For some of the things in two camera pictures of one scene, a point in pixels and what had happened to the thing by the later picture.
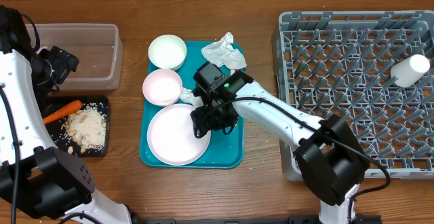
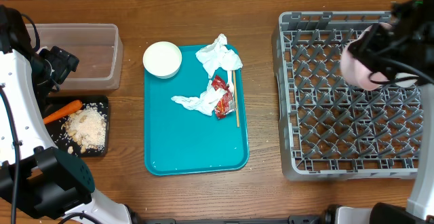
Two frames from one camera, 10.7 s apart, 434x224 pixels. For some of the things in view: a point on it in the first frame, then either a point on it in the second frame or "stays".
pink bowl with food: x=162 y=87 → x=355 y=72
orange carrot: x=68 y=108 stays
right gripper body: x=216 y=118 → x=396 y=45
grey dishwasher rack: x=340 y=62 stays
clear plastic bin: x=98 y=47 stays
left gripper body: x=49 y=68 stays
